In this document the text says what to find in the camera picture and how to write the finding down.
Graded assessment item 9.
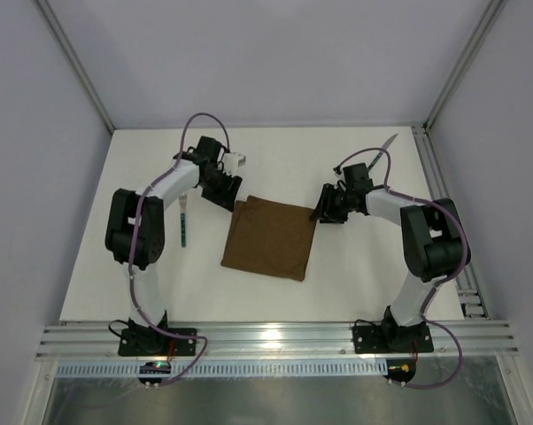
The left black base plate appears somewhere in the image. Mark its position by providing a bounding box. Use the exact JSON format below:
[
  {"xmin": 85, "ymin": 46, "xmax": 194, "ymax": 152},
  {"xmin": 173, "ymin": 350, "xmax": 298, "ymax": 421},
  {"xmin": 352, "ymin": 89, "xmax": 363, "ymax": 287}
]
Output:
[{"xmin": 118, "ymin": 327, "xmax": 197, "ymax": 357}]

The fork with green handle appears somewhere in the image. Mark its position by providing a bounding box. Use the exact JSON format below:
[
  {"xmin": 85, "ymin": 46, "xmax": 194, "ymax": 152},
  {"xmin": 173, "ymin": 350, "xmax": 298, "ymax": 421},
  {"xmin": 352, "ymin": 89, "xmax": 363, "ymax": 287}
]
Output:
[{"xmin": 179, "ymin": 192, "xmax": 188, "ymax": 248}]

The right aluminium frame post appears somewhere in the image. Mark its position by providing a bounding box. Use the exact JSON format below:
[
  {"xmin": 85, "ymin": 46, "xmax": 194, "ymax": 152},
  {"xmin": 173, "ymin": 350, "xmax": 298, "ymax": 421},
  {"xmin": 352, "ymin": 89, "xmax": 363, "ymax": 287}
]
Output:
[{"xmin": 423, "ymin": 0, "xmax": 507, "ymax": 131}]

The aluminium mounting rail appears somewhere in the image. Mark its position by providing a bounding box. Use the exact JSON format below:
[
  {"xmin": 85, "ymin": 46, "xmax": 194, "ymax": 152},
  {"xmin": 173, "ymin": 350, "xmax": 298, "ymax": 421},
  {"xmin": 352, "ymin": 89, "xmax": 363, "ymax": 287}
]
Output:
[{"xmin": 35, "ymin": 320, "xmax": 519, "ymax": 360}]

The slotted cable duct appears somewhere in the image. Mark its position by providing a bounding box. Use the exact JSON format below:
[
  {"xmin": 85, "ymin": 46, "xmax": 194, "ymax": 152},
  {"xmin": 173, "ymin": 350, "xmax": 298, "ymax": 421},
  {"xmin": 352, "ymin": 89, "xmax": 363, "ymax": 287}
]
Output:
[{"xmin": 56, "ymin": 358, "xmax": 388, "ymax": 379}]

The knife with green handle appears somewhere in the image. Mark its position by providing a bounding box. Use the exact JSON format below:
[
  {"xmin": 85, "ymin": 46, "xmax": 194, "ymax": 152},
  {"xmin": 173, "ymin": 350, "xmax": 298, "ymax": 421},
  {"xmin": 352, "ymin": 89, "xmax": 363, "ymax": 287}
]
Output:
[{"xmin": 367, "ymin": 134, "xmax": 398, "ymax": 171}]

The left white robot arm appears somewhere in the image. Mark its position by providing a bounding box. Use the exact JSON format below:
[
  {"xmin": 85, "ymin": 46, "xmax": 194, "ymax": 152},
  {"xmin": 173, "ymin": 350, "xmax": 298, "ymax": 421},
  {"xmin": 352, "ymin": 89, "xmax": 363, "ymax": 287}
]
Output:
[{"xmin": 104, "ymin": 136, "xmax": 246, "ymax": 357}]

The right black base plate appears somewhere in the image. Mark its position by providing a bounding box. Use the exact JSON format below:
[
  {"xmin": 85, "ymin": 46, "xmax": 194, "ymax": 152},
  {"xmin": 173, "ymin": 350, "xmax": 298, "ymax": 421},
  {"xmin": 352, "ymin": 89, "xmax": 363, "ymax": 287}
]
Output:
[{"xmin": 351, "ymin": 320, "xmax": 434, "ymax": 354}]

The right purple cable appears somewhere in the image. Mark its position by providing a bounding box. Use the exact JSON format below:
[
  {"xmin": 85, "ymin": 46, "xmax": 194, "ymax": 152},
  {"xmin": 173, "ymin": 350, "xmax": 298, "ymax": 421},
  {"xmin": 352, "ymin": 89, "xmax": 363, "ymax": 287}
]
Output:
[{"xmin": 332, "ymin": 148, "xmax": 467, "ymax": 390}]

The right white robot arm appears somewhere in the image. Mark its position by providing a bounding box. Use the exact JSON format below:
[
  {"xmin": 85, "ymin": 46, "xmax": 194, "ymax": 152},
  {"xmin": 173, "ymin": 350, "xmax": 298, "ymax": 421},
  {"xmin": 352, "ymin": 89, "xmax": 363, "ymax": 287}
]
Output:
[{"xmin": 310, "ymin": 163, "xmax": 470, "ymax": 354}]

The left aluminium frame post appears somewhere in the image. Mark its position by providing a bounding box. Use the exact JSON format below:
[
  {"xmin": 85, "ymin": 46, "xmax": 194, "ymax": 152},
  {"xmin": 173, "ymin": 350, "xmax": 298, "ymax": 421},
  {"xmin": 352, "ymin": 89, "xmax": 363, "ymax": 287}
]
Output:
[{"xmin": 32, "ymin": 0, "xmax": 116, "ymax": 135}]

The aluminium frame post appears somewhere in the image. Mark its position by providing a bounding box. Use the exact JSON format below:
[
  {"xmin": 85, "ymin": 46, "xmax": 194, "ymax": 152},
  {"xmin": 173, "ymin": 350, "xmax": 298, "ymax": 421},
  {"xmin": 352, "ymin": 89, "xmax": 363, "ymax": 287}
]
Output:
[
  {"xmin": 32, "ymin": 0, "xmax": 116, "ymax": 135},
  {"xmin": 423, "ymin": 0, "xmax": 507, "ymax": 131}
]

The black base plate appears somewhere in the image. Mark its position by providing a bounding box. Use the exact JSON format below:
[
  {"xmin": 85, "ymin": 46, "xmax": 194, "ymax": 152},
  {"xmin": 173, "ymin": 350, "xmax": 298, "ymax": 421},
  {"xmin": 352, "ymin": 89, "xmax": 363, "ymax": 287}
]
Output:
[
  {"xmin": 351, "ymin": 320, "xmax": 434, "ymax": 354},
  {"xmin": 118, "ymin": 327, "xmax": 197, "ymax": 357}
]

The right side aluminium rail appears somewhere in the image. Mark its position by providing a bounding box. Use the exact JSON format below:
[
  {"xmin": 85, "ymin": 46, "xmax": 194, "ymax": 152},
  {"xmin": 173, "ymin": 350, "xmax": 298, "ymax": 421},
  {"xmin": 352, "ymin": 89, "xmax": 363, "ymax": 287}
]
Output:
[{"xmin": 412, "ymin": 125, "xmax": 489, "ymax": 320}]

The brown cloth napkin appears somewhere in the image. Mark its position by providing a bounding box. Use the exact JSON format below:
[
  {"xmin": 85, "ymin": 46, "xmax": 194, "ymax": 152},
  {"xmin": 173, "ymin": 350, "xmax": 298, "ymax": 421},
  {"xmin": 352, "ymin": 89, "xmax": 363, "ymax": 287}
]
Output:
[{"xmin": 220, "ymin": 196, "xmax": 316, "ymax": 282}]

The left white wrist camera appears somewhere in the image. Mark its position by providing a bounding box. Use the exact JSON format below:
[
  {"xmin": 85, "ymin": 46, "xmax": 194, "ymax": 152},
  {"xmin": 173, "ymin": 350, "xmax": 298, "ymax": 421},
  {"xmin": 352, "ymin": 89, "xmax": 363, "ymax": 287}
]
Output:
[{"xmin": 222, "ymin": 152, "xmax": 246, "ymax": 174}]

